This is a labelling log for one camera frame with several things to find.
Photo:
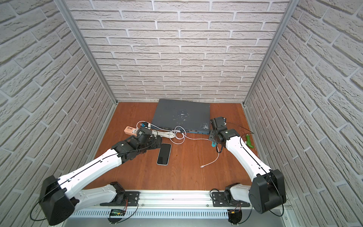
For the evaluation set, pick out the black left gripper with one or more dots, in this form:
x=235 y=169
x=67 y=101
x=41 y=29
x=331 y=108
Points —
x=153 y=141

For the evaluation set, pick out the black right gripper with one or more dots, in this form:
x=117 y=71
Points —
x=214 y=136

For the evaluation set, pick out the smartphone with green case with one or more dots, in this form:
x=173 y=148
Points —
x=164 y=154

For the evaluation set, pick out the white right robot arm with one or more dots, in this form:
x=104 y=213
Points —
x=267 y=189

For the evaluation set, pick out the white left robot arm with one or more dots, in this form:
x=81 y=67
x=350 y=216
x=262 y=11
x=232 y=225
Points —
x=61 y=197

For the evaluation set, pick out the pink power strip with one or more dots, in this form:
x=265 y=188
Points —
x=131 y=130

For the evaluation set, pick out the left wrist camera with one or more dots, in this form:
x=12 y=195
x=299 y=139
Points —
x=144 y=132

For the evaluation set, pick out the grey blue network switch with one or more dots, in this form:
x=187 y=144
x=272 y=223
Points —
x=194 y=117

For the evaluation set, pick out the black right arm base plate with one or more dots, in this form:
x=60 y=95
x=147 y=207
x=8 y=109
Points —
x=224 y=199

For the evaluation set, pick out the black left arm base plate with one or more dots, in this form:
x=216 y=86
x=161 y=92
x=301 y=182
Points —
x=122 y=197

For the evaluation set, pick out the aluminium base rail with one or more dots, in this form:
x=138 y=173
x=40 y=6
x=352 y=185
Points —
x=177 y=208

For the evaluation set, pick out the aluminium frame corner post right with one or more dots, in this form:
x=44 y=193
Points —
x=291 y=7

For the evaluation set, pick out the aluminium frame corner post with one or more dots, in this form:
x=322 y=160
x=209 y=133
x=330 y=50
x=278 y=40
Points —
x=291 y=7
x=66 y=13

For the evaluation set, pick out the aluminium frame corner post left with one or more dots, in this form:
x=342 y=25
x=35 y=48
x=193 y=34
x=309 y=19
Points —
x=66 y=13

